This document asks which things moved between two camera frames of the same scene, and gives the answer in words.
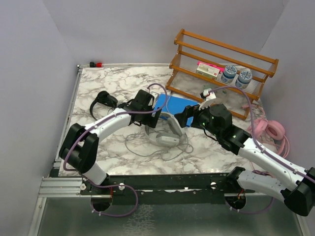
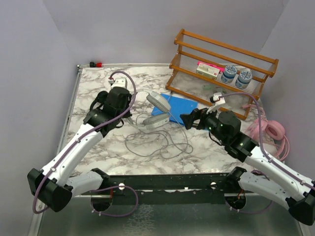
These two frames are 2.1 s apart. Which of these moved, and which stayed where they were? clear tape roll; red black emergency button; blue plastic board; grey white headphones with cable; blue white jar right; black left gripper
Moved: black left gripper; grey white headphones with cable
Stayed: blue white jar right; red black emergency button; blue plastic board; clear tape roll
